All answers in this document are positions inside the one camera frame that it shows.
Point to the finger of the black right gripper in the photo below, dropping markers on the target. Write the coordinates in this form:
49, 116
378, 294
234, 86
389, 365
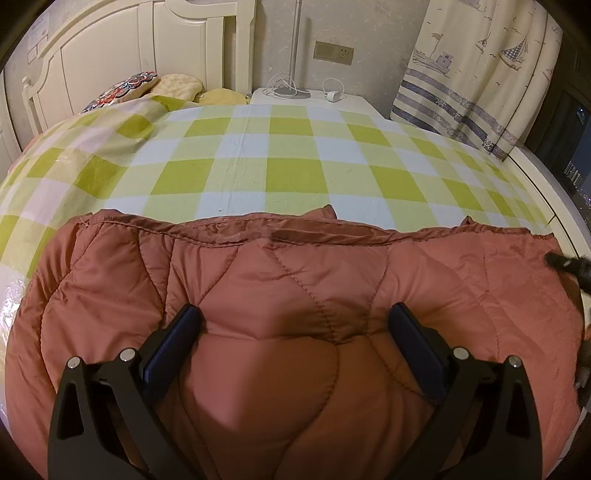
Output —
578, 267

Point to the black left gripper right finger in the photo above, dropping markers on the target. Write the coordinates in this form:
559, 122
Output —
485, 423

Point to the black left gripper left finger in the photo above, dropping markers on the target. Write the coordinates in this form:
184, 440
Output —
104, 424

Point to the right hand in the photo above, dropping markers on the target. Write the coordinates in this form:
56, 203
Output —
582, 376

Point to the cream curtain with stripes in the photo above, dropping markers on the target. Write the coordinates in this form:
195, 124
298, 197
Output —
479, 72

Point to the green checkered bed sheet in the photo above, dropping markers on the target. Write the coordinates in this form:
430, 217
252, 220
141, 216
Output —
177, 162

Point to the white nightstand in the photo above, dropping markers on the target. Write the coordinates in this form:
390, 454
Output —
348, 103

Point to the colourful patterned pillow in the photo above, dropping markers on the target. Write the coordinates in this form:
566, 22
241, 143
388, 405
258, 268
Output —
128, 89

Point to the cream yellow pillow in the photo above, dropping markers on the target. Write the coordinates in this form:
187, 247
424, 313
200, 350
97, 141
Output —
188, 88

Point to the white lamp with pole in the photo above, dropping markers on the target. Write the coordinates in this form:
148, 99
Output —
284, 85

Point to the cream wooden headboard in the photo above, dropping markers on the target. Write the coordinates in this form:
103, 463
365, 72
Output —
112, 40

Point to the white bed frame edge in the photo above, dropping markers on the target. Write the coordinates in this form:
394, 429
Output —
559, 213

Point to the white charger with cable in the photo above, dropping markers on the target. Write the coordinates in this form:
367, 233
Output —
334, 89

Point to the beige wall socket plate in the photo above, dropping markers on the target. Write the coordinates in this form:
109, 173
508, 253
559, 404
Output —
334, 53

